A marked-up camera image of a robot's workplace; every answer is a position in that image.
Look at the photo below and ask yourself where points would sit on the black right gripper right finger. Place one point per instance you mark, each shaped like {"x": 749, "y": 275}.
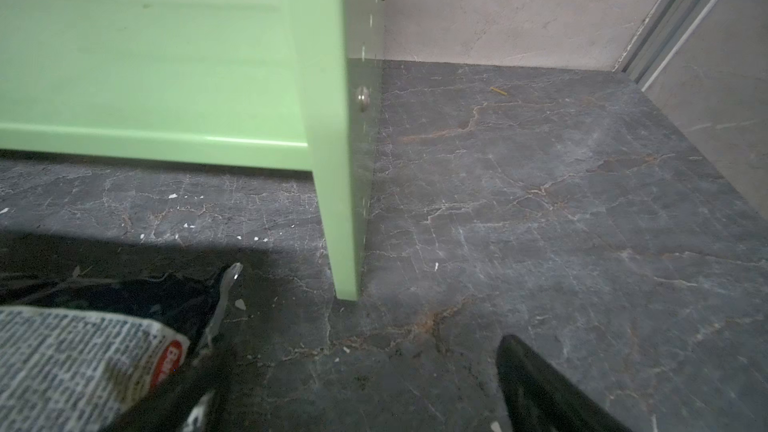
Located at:
{"x": 540, "y": 398}

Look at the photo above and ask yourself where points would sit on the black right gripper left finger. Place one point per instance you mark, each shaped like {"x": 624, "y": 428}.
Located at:
{"x": 190, "y": 399}

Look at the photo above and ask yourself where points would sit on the black pasta bag white label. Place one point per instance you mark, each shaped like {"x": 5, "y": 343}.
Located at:
{"x": 77, "y": 353}

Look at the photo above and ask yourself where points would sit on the green wooden shelf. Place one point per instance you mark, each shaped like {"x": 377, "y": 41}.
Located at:
{"x": 278, "y": 84}

